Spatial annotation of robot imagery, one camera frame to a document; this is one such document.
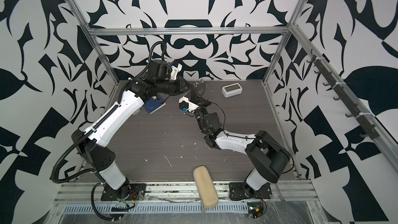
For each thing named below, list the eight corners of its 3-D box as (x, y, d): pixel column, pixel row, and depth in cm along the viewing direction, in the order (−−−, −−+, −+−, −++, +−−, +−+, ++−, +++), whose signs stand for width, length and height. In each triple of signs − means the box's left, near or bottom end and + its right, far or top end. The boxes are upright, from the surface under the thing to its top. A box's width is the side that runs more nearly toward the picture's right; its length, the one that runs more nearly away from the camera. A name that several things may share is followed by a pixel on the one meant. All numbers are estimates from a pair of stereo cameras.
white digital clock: (224, 98, 113) (225, 93, 109) (220, 90, 118) (221, 85, 114) (242, 94, 115) (244, 89, 111) (238, 86, 120) (239, 81, 116)
